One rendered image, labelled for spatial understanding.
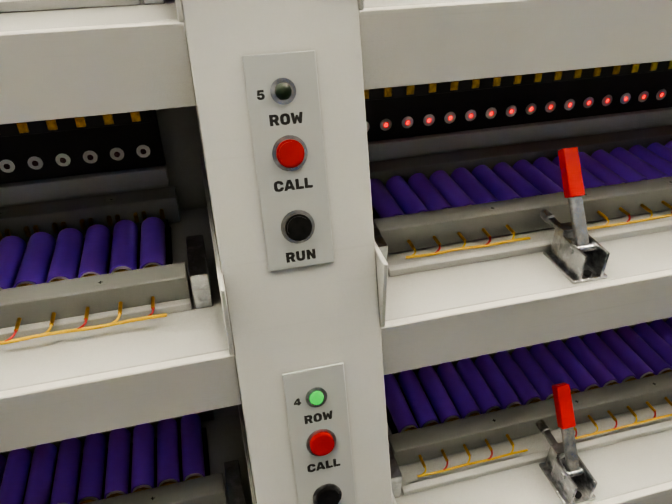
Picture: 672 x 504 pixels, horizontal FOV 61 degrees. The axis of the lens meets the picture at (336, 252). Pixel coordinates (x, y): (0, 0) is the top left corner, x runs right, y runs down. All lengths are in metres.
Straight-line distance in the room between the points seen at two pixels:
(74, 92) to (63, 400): 0.18
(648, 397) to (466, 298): 0.26
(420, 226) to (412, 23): 0.15
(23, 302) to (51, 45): 0.16
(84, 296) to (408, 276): 0.22
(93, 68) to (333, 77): 0.13
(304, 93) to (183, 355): 0.17
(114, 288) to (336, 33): 0.21
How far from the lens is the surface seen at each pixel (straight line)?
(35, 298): 0.41
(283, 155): 0.33
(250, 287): 0.35
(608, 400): 0.59
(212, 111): 0.33
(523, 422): 0.55
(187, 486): 0.50
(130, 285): 0.40
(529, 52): 0.40
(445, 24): 0.36
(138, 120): 0.49
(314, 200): 0.34
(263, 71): 0.33
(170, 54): 0.33
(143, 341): 0.39
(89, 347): 0.40
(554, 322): 0.44
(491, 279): 0.43
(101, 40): 0.33
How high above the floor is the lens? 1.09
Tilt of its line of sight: 17 degrees down
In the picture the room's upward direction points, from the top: 5 degrees counter-clockwise
